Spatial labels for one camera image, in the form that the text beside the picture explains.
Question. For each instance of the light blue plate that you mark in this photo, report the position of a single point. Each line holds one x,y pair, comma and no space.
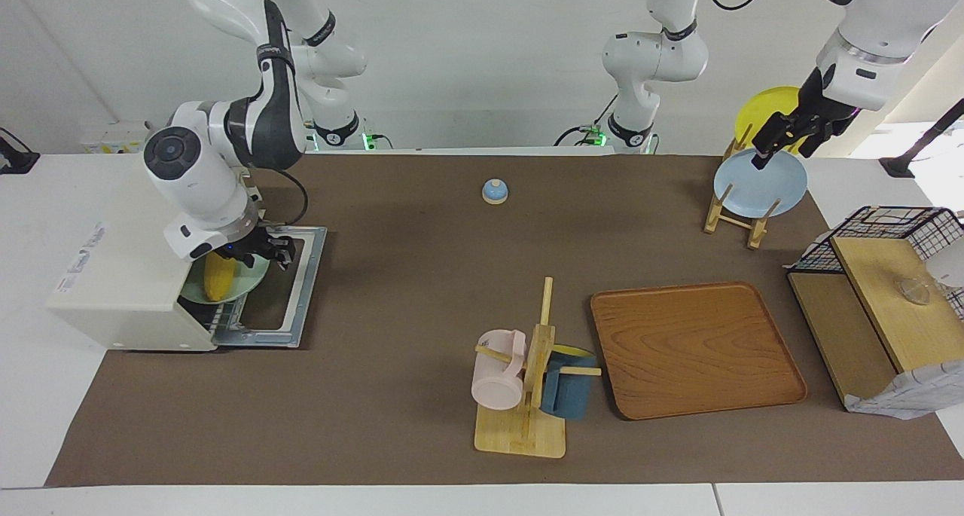
761,188

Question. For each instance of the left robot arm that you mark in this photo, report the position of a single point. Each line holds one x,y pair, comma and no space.
655,56

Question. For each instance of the white cup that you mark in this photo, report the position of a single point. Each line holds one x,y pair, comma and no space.
949,266

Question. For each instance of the white toaster oven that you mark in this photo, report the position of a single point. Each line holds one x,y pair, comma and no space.
120,275

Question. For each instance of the blue call bell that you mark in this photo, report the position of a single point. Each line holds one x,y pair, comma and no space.
495,190

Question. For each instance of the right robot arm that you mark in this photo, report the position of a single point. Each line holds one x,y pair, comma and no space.
271,117

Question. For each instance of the white and yellow box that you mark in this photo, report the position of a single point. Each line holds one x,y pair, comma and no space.
113,139

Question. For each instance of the clear glass cup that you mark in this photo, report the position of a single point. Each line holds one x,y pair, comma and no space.
915,290

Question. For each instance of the wooden mug rack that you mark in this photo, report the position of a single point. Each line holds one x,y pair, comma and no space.
536,350

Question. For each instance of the pink mug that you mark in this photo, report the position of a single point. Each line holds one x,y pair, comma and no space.
495,377

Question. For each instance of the light green plate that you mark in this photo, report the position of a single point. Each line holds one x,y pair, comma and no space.
245,282

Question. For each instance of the black stand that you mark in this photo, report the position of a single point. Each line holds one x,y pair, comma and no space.
15,158
922,143

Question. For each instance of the yellow corn cob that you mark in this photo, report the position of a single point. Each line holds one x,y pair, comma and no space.
218,281

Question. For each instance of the brown wooden tray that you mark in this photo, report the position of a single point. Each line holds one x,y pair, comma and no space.
693,350

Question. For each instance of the yellow plate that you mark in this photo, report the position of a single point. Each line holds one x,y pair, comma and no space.
764,109

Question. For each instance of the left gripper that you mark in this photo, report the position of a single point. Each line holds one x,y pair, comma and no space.
825,102

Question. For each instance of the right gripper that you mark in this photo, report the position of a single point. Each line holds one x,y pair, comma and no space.
251,243

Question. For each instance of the wooden plate rack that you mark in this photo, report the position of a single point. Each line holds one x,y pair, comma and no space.
721,215

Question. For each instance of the blue mug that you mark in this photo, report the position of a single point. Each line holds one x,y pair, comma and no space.
566,392

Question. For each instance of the white checked cloth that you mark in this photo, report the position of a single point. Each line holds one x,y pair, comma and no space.
915,395

